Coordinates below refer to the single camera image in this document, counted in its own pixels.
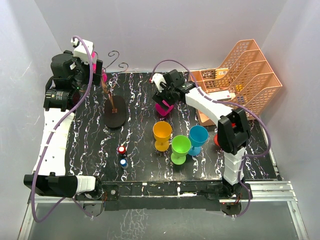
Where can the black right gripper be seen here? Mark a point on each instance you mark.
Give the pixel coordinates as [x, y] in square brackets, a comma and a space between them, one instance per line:
[159, 95]

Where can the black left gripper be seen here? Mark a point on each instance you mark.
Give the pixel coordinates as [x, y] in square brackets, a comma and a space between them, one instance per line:
[78, 62]

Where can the pink wine glass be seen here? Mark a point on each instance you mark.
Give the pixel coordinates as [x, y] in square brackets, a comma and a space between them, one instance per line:
[97, 77]
[164, 112]

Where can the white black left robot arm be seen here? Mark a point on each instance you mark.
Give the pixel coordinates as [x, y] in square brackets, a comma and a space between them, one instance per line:
[49, 176]

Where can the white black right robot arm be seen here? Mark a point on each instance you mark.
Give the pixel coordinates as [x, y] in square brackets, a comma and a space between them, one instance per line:
[233, 131]

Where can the orange wine glass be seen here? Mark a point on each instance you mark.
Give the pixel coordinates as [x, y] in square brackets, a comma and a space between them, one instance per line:
[162, 131]

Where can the blue wine glass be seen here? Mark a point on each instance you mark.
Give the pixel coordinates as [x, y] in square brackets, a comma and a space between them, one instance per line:
[198, 136]

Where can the green wine glass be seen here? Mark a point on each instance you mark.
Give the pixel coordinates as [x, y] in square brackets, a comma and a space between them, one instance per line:
[180, 147]

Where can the red wine glass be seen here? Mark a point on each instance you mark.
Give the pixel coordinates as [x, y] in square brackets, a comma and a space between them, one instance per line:
[215, 139]

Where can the white red box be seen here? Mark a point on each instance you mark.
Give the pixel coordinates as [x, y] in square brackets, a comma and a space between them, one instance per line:
[223, 95]

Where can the peach plastic file organizer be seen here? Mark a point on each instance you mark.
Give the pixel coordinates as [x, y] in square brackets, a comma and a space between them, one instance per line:
[245, 72]

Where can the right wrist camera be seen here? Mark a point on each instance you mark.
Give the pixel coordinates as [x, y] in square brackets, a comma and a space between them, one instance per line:
[159, 81]

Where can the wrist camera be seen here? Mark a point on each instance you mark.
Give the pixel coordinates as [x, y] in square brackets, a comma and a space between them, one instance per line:
[80, 51]
[159, 81]

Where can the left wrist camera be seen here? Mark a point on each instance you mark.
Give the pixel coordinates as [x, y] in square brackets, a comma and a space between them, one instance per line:
[80, 51]

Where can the copper wire wine glass rack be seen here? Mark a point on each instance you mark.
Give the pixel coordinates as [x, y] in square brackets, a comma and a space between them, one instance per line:
[115, 109]

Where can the aluminium base frame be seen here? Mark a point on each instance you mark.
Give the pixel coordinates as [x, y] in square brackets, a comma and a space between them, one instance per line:
[211, 195]

